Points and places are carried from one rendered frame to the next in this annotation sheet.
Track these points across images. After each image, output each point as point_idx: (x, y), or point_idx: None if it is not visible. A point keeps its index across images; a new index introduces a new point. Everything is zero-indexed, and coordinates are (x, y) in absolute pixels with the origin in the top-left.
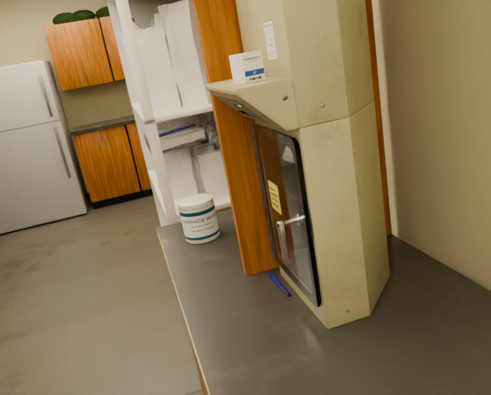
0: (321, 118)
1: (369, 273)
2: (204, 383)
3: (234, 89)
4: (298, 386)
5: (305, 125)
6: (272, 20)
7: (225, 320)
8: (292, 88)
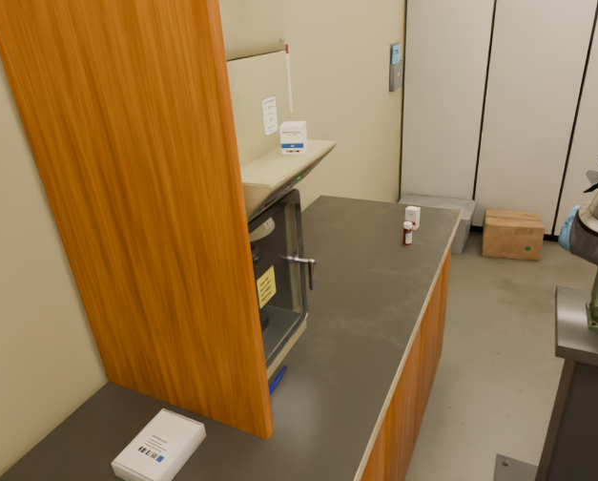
0: None
1: None
2: (406, 355)
3: (331, 144)
4: (363, 309)
5: None
6: (276, 95)
7: (352, 384)
8: None
